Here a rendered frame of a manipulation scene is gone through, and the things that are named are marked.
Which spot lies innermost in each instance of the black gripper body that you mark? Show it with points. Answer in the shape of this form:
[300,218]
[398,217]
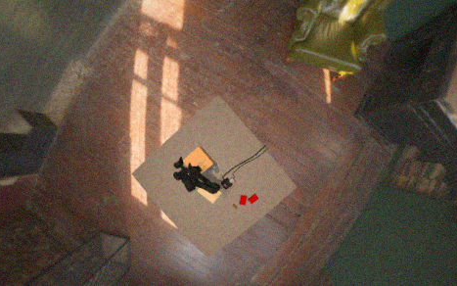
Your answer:
[184,170]

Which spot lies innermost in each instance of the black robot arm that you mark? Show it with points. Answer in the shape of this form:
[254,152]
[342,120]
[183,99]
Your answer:
[198,181]

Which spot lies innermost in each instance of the beige flat square panel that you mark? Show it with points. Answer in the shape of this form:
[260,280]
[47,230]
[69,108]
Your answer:
[211,197]

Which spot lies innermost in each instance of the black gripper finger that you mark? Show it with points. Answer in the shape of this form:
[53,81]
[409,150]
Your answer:
[179,162]
[190,169]

